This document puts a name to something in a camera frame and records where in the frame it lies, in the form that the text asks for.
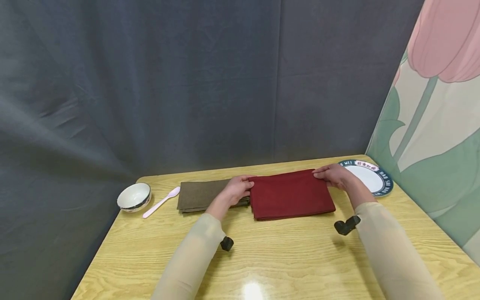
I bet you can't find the person's left forearm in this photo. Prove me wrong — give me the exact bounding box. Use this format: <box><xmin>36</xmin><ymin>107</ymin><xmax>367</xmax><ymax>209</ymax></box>
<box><xmin>150</xmin><ymin>198</ymin><xmax>234</xmax><ymax>300</ymax></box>

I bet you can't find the person's right forearm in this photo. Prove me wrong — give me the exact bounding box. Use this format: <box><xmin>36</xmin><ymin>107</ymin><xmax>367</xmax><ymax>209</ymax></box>
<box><xmin>345</xmin><ymin>179</ymin><xmax>445</xmax><ymax>300</ymax></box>

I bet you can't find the person's left hand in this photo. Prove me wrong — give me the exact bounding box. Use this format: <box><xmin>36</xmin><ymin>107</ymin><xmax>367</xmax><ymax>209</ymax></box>
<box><xmin>221</xmin><ymin>175</ymin><xmax>255</xmax><ymax>207</ymax></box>

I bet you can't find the white plate with blue rim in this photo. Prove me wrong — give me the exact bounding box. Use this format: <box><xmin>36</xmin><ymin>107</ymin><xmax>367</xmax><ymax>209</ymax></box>
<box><xmin>337</xmin><ymin>159</ymin><xmax>394</xmax><ymax>197</ymax></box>

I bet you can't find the person's right hand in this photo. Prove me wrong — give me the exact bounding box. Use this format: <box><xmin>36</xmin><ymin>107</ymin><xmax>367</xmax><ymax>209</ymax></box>
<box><xmin>312</xmin><ymin>163</ymin><xmax>355</xmax><ymax>192</ymax></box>

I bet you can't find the white bowl with dark rim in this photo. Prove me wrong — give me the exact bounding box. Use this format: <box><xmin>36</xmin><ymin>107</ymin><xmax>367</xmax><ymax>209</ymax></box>
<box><xmin>116</xmin><ymin>182</ymin><xmax>152</xmax><ymax>213</ymax></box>

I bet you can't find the brown folded cloth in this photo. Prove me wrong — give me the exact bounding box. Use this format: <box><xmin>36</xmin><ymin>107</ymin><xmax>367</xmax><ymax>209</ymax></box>
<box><xmin>176</xmin><ymin>179</ymin><xmax>251</xmax><ymax>214</ymax></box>

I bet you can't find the dark red cloth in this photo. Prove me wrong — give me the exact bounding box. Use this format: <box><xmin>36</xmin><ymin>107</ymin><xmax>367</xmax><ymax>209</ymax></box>
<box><xmin>247</xmin><ymin>169</ymin><xmax>337</xmax><ymax>221</ymax></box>

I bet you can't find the pink plastic spoon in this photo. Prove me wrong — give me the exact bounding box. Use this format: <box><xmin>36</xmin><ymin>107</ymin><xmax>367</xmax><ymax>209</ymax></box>
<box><xmin>142</xmin><ymin>186</ymin><xmax>181</xmax><ymax>219</ymax></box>

